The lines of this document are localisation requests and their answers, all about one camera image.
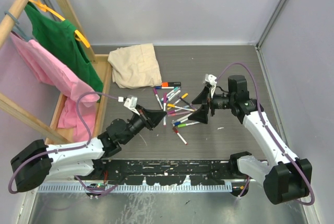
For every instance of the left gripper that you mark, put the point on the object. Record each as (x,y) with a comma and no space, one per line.
(150,118)

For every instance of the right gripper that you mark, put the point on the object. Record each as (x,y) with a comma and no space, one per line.
(201,115)

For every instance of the magenta end rainbow pen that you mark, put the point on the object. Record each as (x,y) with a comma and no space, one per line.
(164,108)

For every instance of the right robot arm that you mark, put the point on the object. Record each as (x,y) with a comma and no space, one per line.
(285,177)

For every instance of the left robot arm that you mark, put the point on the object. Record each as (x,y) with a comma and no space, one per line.
(39,162)

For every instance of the dark purple clear pen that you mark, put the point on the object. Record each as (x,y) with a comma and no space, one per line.
(187,103)

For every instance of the lilac pen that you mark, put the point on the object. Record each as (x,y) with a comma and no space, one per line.
(176,114)

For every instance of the yellow end rainbow pen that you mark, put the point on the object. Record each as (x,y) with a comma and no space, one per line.
(187,108)

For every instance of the red cap white pen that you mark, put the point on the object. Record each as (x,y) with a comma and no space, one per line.
(175,130)

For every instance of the green cap rainbow pen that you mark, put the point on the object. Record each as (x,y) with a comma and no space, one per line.
(187,124)

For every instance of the grey end white marker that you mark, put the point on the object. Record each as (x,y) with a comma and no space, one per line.
(182,118)

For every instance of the blue end white marker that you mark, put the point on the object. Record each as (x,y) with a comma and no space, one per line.
(180,122)

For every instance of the grey cap white marker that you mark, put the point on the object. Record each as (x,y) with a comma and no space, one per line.
(170,100)

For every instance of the teal cap white marker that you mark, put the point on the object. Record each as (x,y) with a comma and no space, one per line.
(175,89)

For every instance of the orange black highlighter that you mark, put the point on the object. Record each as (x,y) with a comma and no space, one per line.
(171,84)

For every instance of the beige folded cloth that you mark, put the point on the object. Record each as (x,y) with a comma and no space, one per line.
(135,66)

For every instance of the yellow hanger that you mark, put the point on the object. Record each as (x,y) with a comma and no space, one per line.
(78,35)

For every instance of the pink shirt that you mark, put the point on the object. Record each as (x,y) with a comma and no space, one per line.
(49,70)

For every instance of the green shirt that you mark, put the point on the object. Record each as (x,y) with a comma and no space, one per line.
(59,39)

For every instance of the wooden clothes rack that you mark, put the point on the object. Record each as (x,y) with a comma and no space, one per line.
(103,69)

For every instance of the grey hanger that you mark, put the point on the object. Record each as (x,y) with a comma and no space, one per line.
(16,29)

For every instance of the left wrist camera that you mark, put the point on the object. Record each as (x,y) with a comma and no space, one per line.
(130,103)

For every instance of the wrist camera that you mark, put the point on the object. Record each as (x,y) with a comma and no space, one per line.
(130,103)
(211,83)

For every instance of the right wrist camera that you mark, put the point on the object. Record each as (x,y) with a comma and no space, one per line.
(211,83)

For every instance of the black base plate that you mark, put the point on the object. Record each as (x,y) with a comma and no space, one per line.
(162,172)

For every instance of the grey cable duct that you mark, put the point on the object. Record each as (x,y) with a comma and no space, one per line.
(156,188)

